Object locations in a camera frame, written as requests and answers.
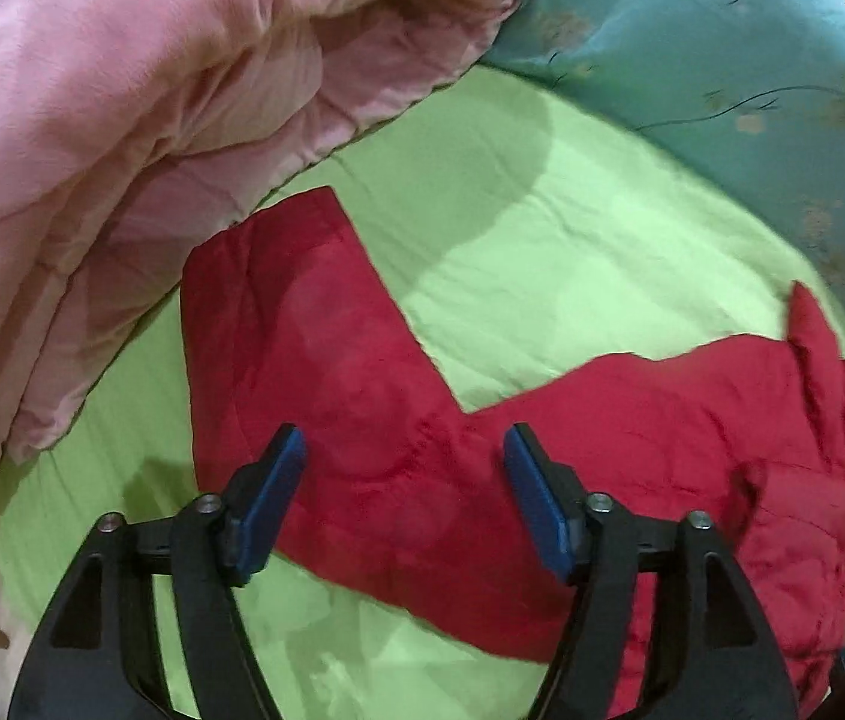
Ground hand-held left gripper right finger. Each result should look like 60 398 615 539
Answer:
503 422 802 720

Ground light green bed sheet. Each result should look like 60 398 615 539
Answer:
0 64 845 720

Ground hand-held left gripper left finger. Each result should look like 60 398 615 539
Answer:
8 424 308 720

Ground teal floral quilt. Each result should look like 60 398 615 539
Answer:
478 0 845 331

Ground pink quilt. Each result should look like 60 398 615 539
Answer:
0 0 532 593

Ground red quilted pants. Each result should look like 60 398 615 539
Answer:
181 186 845 720

